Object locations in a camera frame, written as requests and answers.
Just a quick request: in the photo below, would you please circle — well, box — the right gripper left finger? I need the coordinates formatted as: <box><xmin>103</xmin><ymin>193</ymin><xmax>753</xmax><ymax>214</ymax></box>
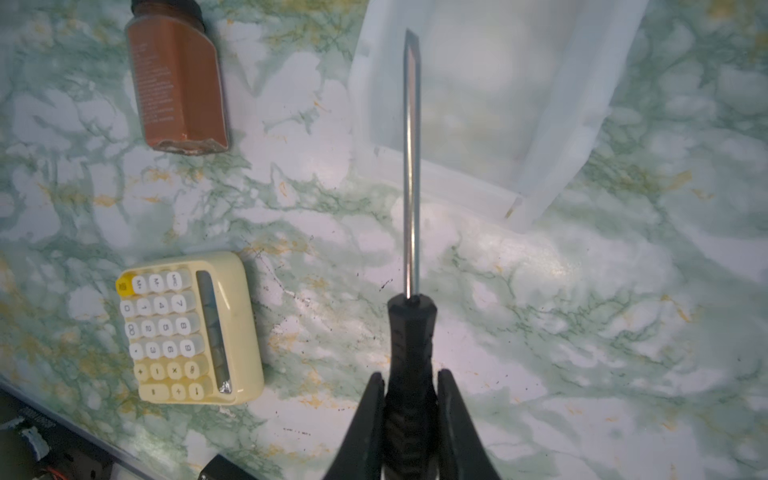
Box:
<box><xmin>324</xmin><ymin>372</ymin><xmax>385</xmax><ymax>480</ymax></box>

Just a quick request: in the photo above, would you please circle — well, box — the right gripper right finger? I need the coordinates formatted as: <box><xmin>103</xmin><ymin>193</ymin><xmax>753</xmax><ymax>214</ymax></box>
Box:
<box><xmin>437</xmin><ymin>369</ymin><xmax>501</xmax><ymax>480</ymax></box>

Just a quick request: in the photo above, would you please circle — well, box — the black handle screwdriver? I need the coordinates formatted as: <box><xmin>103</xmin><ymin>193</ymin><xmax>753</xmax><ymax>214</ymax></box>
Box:
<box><xmin>383</xmin><ymin>29</ymin><xmax>437</xmax><ymax>479</ymax></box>

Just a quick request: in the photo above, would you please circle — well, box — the brown spice jar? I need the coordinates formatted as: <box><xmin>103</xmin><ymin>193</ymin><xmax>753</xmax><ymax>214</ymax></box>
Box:
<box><xmin>125</xmin><ymin>1</ymin><xmax>229</xmax><ymax>156</ymax></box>

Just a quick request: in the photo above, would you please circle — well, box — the yellow calculator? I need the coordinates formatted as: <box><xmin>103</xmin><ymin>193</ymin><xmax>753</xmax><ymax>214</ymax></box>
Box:
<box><xmin>115</xmin><ymin>251</ymin><xmax>265</xmax><ymax>406</ymax></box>

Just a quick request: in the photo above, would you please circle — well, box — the white translucent plastic bin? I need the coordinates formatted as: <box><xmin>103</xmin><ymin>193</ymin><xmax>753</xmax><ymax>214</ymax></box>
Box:
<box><xmin>348</xmin><ymin>1</ymin><xmax>646</xmax><ymax>232</ymax></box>

